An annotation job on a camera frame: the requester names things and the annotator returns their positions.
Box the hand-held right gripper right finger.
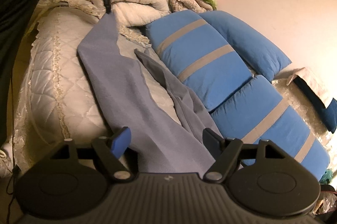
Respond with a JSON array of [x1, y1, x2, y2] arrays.
[[203, 128, 287, 184]]

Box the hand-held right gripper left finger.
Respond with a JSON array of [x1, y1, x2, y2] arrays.
[[49, 127, 137, 184]]

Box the grey sweatpants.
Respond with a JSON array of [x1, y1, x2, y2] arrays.
[[77, 12, 224, 174]]

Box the blue grey-striped pillow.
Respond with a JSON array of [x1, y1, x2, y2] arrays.
[[145, 10, 254, 112], [211, 75, 331, 183]]

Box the grey quilted bedspread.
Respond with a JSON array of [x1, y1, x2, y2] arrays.
[[12, 0, 337, 180]]

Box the person's black clothing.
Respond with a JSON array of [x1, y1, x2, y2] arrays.
[[0, 0, 49, 145]]

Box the plain blue pillow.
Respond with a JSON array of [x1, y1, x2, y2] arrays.
[[200, 10, 293, 82]]

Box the dark blue cushion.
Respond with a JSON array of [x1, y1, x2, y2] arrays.
[[292, 76, 337, 135]]

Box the teal fabric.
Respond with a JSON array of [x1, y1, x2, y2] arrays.
[[319, 169, 331, 185]]

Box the white shoe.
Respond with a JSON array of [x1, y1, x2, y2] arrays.
[[0, 146, 13, 180]]

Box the beige floral cloth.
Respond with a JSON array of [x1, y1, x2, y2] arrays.
[[286, 67, 337, 109]]

